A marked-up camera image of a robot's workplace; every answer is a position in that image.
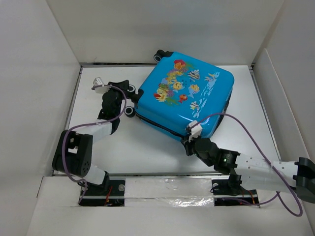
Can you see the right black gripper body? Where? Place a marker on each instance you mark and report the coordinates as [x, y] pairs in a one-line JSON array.
[[190, 150]]

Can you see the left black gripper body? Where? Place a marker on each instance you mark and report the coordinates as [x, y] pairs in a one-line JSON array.
[[120, 97]]

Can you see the blue hard-shell suitcase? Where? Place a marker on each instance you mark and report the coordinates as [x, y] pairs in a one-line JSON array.
[[182, 89]]

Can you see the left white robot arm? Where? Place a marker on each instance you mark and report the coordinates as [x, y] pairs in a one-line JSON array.
[[74, 151]]

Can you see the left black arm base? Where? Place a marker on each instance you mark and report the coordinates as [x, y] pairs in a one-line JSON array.
[[111, 196]]

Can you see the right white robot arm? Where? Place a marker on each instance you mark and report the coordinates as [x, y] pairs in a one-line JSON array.
[[256, 173]]

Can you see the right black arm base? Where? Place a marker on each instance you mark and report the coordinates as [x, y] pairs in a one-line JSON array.
[[225, 195]]

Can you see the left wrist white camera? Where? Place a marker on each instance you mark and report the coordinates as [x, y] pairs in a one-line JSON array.
[[98, 86]]

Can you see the wrist white camera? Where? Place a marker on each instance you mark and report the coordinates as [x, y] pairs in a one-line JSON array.
[[194, 130], [98, 86]]

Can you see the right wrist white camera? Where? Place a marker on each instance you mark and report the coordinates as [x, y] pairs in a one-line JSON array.
[[194, 130]]

